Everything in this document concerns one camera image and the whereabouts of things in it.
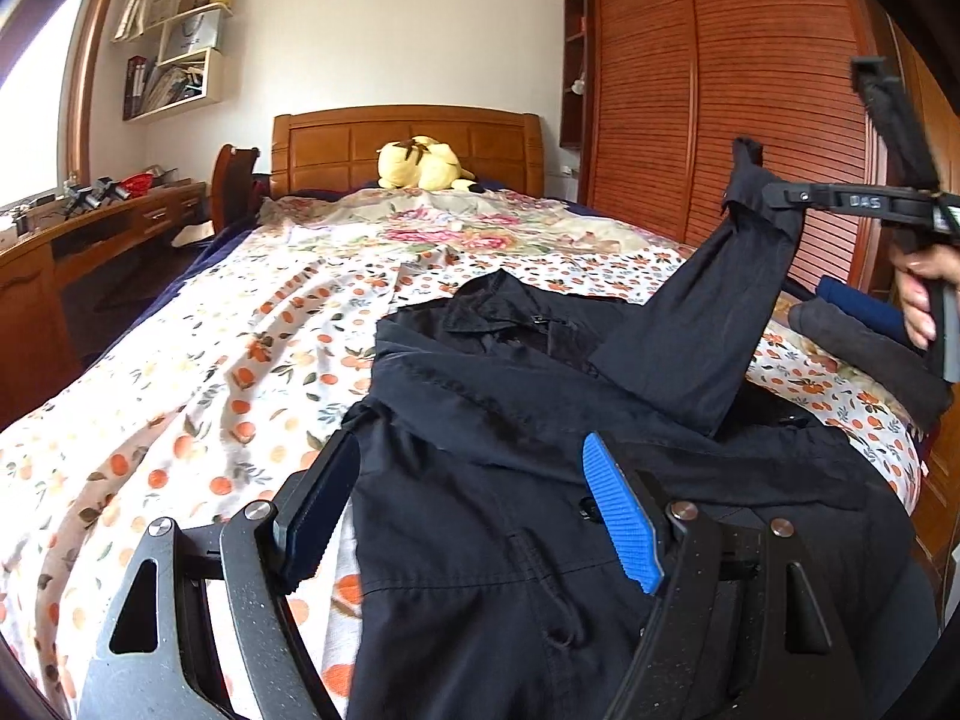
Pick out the black trench coat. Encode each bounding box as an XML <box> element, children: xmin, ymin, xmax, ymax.
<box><xmin>348</xmin><ymin>140</ymin><xmax>937</xmax><ymax>718</ymax></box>

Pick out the right hand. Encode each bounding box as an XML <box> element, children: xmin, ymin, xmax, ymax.
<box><xmin>890</xmin><ymin>244</ymin><xmax>960</xmax><ymax>349</ymax></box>

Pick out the blue folded garment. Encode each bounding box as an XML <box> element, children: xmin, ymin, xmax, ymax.
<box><xmin>815</xmin><ymin>275</ymin><xmax>910</xmax><ymax>346</ymax></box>

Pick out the grey folded garment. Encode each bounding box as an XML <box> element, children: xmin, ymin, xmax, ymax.
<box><xmin>788</xmin><ymin>298</ymin><xmax>953</xmax><ymax>433</ymax></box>

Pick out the orange print bed sheet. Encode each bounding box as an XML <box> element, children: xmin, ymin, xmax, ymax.
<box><xmin>0</xmin><ymin>223</ymin><xmax>925</xmax><ymax>720</ymax></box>

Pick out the wooden louvered wardrobe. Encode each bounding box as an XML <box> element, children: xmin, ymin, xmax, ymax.
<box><xmin>560</xmin><ymin>0</ymin><xmax>958</xmax><ymax>245</ymax></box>

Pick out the wooden desk cabinet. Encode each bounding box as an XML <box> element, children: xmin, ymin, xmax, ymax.
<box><xmin>2</xmin><ymin>181</ymin><xmax>206</xmax><ymax>426</ymax></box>

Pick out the wooden chair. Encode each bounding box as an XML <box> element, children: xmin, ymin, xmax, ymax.
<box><xmin>171</xmin><ymin>145</ymin><xmax>260</xmax><ymax>249</ymax></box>

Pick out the floral quilt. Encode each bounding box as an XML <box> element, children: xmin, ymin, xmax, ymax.
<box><xmin>257</xmin><ymin>185</ymin><xmax>677</xmax><ymax>257</ymax></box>

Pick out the red basket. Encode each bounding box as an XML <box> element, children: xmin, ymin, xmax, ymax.
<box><xmin>121</xmin><ymin>172</ymin><xmax>155</xmax><ymax>199</ymax></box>

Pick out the wooden headboard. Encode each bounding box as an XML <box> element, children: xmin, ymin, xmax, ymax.
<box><xmin>268</xmin><ymin>104</ymin><xmax>545</xmax><ymax>200</ymax></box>

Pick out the yellow plush toy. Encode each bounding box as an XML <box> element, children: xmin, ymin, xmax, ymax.
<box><xmin>377</xmin><ymin>135</ymin><xmax>477</xmax><ymax>192</ymax></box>

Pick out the window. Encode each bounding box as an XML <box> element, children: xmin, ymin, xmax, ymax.
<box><xmin>0</xmin><ymin>0</ymin><xmax>83</xmax><ymax>208</ymax></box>

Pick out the white wall shelf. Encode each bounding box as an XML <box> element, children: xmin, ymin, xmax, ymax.
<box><xmin>122</xmin><ymin>0</ymin><xmax>233</xmax><ymax>122</ymax></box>

